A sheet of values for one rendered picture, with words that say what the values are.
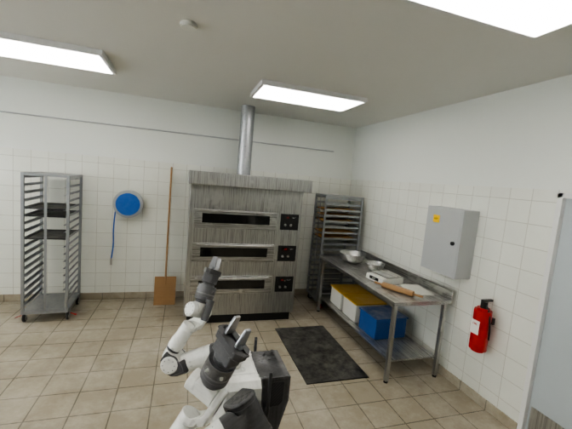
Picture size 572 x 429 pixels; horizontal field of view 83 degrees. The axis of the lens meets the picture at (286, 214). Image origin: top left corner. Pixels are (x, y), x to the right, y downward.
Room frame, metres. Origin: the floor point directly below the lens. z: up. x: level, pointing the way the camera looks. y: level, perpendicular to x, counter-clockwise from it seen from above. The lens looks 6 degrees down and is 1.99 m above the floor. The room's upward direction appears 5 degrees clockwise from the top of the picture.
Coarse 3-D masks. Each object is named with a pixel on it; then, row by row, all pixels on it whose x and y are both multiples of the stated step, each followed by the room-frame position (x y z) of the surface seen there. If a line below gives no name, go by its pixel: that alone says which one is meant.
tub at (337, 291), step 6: (336, 288) 4.61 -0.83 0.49; (342, 288) 4.63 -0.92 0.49; (348, 288) 4.65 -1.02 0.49; (354, 288) 4.68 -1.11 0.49; (360, 288) 4.70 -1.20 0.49; (336, 294) 4.56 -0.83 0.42; (342, 294) 4.41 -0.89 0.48; (330, 300) 4.74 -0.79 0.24; (336, 300) 4.54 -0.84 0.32; (342, 300) 4.43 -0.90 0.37; (342, 306) 4.43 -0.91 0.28
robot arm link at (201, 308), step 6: (198, 294) 1.46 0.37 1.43; (198, 300) 1.45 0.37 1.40; (204, 300) 1.45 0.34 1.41; (210, 300) 1.44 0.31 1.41; (186, 306) 1.43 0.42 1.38; (192, 306) 1.42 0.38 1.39; (198, 306) 1.43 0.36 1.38; (204, 306) 1.45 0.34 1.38; (210, 306) 1.43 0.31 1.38; (186, 312) 1.42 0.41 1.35; (192, 312) 1.40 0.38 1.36; (198, 312) 1.42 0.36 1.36; (204, 312) 1.42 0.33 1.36; (210, 312) 1.44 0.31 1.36; (204, 318) 1.41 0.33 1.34
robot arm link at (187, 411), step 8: (224, 392) 0.89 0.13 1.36; (216, 400) 0.87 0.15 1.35; (184, 408) 0.90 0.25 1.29; (192, 408) 0.92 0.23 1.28; (208, 408) 0.87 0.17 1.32; (216, 408) 0.87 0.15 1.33; (184, 416) 0.87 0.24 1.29; (192, 416) 0.88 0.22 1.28; (200, 416) 0.87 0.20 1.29; (208, 416) 0.86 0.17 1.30; (184, 424) 0.86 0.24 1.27; (192, 424) 0.86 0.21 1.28; (200, 424) 0.85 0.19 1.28; (208, 424) 0.88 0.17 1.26
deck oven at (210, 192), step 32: (192, 192) 4.04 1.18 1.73; (224, 192) 4.16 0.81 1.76; (256, 192) 4.28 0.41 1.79; (288, 192) 4.42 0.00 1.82; (192, 224) 4.05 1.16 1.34; (224, 224) 4.14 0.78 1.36; (256, 224) 4.26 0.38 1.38; (288, 224) 4.42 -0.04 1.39; (192, 256) 4.03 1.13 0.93; (224, 256) 4.14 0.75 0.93; (256, 256) 4.27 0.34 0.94; (288, 256) 4.42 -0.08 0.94; (192, 288) 4.03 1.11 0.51; (224, 288) 4.15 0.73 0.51; (256, 288) 4.28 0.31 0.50; (288, 288) 4.45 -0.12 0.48; (224, 320) 4.23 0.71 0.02; (256, 320) 4.37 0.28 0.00
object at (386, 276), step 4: (368, 272) 3.90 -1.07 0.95; (372, 272) 3.91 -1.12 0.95; (376, 272) 3.86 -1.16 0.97; (380, 272) 3.88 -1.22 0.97; (384, 272) 3.89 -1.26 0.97; (388, 272) 3.91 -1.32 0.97; (392, 272) 3.93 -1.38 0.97; (368, 276) 3.88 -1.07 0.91; (372, 276) 3.81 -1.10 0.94; (376, 276) 3.77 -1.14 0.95; (380, 276) 3.79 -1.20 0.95; (384, 276) 3.74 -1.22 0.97; (388, 276) 3.75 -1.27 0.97; (392, 276) 3.77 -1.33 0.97; (396, 276) 3.78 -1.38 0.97; (400, 276) 3.80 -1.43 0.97; (376, 280) 3.74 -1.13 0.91; (380, 280) 3.68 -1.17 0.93; (384, 280) 3.66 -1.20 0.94; (388, 280) 3.69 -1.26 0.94; (392, 280) 3.71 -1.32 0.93; (396, 280) 3.73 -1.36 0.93; (400, 280) 3.76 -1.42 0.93
